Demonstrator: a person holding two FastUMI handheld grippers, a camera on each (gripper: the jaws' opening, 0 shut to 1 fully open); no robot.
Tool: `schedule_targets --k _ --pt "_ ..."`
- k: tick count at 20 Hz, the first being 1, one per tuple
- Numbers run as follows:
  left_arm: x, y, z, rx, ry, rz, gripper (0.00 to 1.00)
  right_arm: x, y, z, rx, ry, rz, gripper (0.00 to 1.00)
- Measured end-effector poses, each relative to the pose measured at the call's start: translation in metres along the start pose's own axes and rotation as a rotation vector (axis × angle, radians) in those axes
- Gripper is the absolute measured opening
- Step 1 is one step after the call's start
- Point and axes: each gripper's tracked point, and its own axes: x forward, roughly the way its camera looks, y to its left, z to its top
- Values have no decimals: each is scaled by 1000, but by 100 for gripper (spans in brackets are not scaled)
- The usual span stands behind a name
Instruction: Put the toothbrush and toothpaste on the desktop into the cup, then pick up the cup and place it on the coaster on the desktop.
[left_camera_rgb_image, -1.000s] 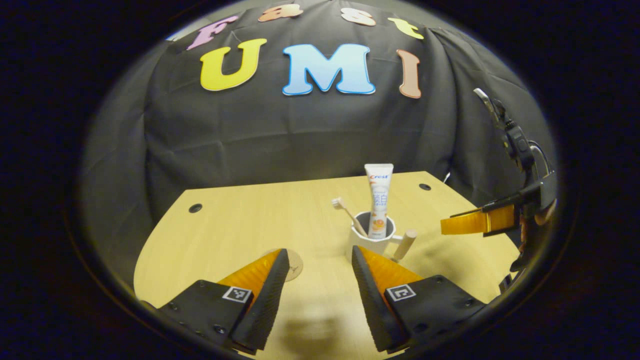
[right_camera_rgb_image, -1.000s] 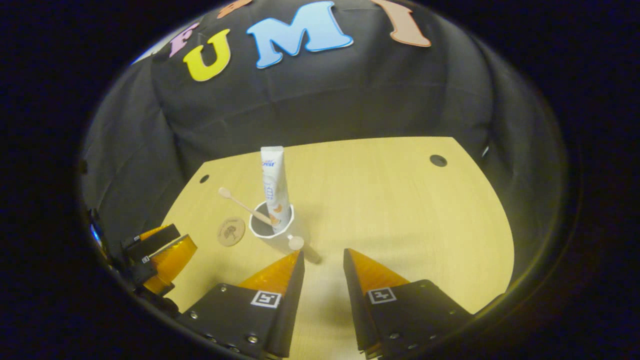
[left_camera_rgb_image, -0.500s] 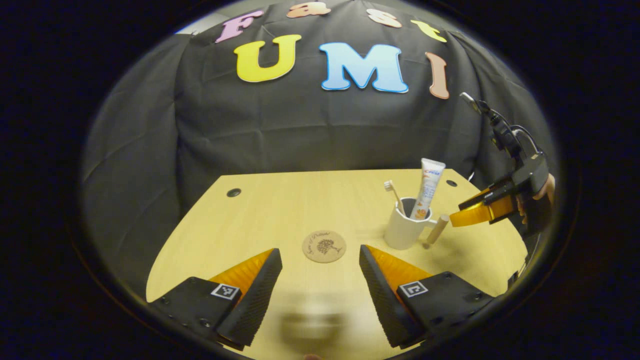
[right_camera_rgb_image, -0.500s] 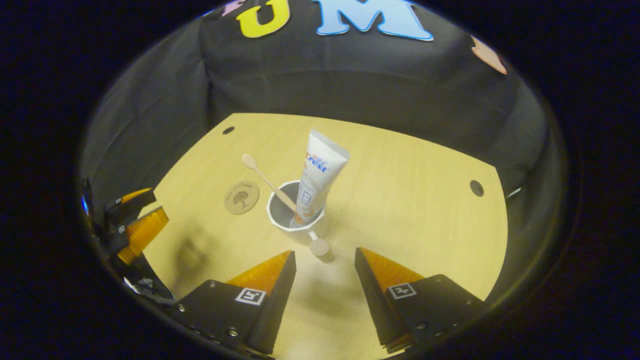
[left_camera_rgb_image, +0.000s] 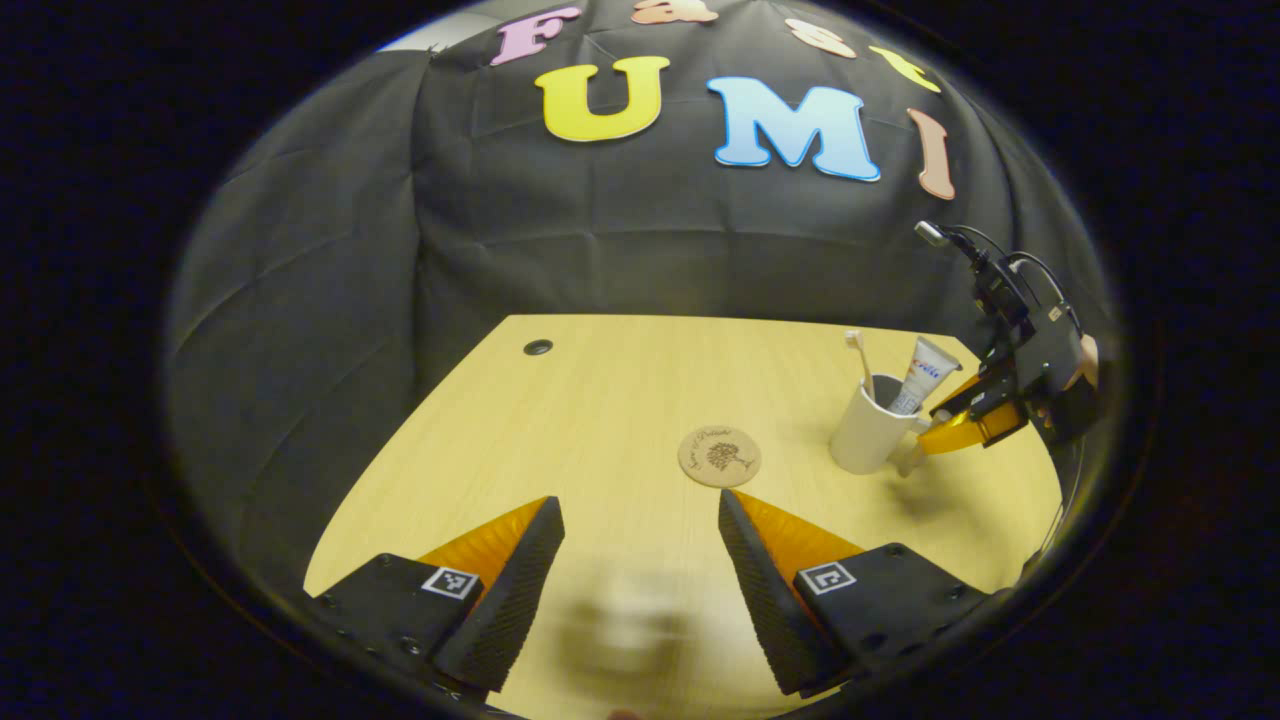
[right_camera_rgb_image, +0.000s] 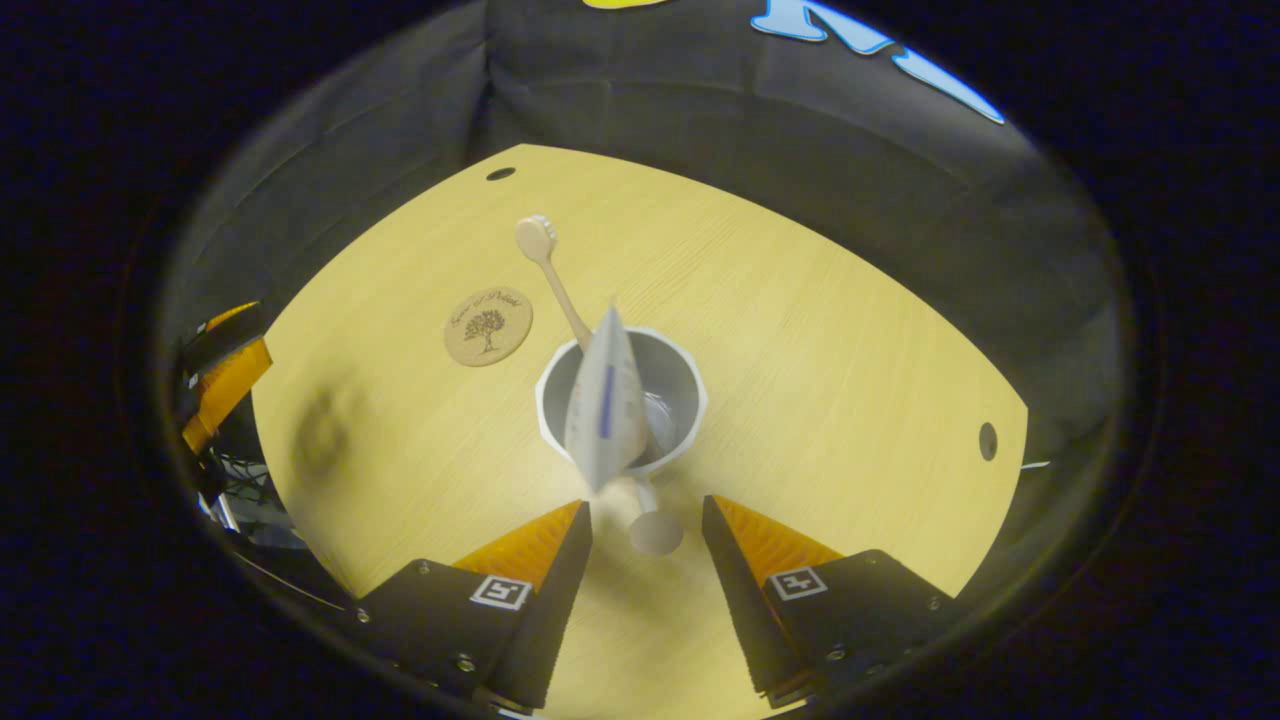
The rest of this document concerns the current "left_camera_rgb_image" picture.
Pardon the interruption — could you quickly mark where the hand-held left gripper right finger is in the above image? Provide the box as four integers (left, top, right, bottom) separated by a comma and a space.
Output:
718, 488, 991, 698

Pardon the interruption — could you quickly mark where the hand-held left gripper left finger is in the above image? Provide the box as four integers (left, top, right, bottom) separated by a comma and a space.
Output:
305, 495, 566, 693

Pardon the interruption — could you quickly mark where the white toothpaste tube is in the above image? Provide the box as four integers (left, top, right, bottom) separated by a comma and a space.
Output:
888, 336, 963, 416

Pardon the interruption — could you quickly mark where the white cup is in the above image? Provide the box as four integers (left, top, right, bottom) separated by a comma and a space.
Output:
830, 373, 931, 478

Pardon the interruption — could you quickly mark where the white toothbrush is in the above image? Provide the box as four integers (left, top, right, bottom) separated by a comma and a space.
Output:
845, 330, 877, 401

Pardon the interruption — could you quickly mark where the round wooden coaster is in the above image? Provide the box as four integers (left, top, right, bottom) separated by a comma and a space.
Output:
678, 426, 762, 489

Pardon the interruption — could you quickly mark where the wooden desktop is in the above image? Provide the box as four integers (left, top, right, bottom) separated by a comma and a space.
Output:
303, 314, 1063, 720

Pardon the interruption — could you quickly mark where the black backdrop cloth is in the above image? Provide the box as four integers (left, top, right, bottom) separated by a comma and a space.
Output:
165, 0, 1121, 601

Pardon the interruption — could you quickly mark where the black cable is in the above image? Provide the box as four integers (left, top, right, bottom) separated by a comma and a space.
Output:
915, 220, 1083, 333

